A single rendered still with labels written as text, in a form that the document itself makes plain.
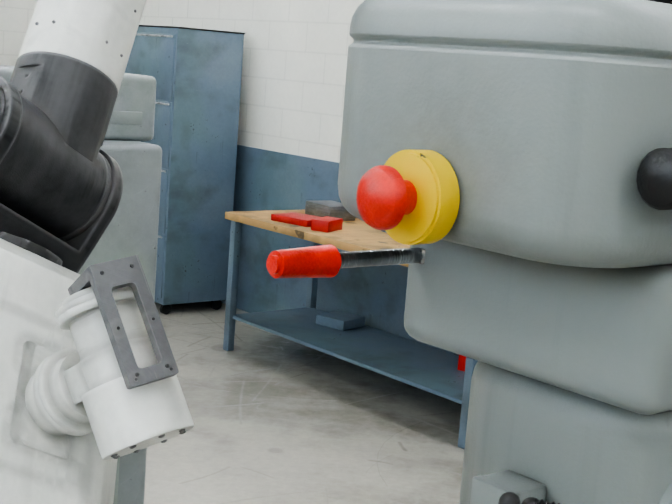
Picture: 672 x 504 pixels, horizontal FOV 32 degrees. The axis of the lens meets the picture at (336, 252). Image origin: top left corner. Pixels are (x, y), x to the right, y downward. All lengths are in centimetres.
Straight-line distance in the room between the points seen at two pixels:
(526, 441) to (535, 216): 24
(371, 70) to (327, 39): 703
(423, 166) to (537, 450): 26
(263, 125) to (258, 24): 72
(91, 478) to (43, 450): 4
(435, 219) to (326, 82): 709
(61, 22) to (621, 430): 56
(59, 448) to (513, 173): 39
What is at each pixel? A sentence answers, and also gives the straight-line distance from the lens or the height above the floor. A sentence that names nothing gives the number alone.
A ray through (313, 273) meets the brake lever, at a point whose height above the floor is 169.
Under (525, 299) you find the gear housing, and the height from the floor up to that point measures 169.
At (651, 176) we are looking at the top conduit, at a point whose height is 179.
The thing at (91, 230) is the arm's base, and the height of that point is 168.
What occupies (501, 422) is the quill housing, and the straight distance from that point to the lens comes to 90.
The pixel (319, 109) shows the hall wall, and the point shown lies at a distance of 784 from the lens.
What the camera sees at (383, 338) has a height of 23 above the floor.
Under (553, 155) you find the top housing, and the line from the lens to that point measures 68.
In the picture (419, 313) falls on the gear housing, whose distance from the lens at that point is 89.
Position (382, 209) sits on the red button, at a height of 175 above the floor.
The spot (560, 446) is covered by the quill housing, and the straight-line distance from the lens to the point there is 86.
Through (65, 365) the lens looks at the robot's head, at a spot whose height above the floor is 162.
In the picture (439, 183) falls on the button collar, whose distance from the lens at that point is 71.
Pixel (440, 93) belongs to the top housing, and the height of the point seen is 183.
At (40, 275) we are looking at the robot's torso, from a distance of 92.
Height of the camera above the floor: 184
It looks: 9 degrees down
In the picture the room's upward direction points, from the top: 4 degrees clockwise
